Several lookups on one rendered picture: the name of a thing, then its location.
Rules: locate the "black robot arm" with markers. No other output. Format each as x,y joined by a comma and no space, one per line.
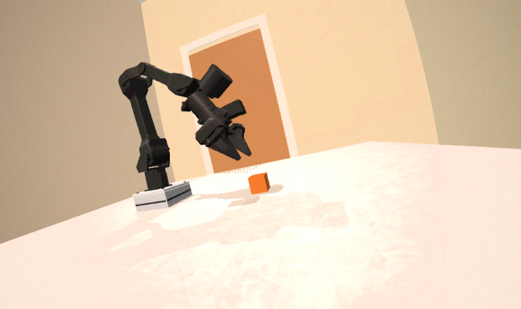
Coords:
153,149

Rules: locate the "orange block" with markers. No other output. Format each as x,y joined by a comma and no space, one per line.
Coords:
259,183

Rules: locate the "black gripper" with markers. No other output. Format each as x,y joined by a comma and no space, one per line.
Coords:
219,136

